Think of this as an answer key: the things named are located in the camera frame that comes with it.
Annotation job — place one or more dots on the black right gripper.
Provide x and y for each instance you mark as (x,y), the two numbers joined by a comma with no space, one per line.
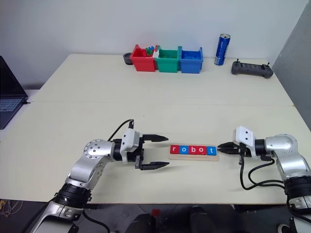
(245,152)

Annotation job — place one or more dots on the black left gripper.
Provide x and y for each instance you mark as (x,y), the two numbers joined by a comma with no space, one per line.
(132,156)

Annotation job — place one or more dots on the blue letter block t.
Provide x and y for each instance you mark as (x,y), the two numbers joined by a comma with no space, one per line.
(211,150)

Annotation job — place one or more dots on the red letter block o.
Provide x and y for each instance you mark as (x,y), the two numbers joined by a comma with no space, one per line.
(202,150)

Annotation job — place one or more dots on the red letter block b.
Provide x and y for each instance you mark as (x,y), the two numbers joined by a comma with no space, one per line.
(193,150)

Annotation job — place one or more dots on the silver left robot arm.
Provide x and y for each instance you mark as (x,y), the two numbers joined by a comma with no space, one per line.
(82,167)

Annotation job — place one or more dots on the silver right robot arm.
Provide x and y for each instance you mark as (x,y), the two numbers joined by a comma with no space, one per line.
(289,155)

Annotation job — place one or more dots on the red letter block r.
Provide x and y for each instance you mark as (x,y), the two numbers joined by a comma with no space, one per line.
(175,149)

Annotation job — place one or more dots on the blue letter block o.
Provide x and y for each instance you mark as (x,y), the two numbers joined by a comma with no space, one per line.
(184,150)

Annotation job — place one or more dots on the long wooden tray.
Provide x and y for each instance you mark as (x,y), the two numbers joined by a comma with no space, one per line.
(194,158)

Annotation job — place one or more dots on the grey remote controller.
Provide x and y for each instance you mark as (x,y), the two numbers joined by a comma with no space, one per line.
(252,70)

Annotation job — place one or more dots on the green plastic bin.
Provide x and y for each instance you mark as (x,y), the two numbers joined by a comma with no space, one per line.
(167,64)

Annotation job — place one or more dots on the red plastic bin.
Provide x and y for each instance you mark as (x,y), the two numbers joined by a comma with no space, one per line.
(143,61)

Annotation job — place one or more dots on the blue plastic bin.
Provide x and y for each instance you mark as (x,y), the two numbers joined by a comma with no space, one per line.
(190,64)

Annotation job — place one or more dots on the black round holder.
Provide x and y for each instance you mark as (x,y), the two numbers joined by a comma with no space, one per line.
(126,59)

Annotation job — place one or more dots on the blue drink can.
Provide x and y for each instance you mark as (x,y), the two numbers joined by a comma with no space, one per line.
(221,51)

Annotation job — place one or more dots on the white plastic piece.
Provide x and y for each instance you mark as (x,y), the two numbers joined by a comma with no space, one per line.
(156,54)

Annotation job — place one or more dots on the coloured toy bricks pile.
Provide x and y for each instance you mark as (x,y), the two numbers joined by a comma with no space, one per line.
(150,50)

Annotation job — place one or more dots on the grey partition panel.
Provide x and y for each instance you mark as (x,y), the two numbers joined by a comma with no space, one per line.
(297,60)

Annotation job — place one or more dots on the dark laptop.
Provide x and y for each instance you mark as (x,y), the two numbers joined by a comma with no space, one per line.
(8,92)

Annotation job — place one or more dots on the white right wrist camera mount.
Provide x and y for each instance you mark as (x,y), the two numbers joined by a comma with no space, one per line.
(244,136)

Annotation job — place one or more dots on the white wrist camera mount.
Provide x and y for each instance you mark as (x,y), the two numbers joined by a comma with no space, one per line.
(128,139)
(244,136)

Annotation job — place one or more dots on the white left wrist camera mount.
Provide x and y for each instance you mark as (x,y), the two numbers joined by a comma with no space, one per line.
(128,139)

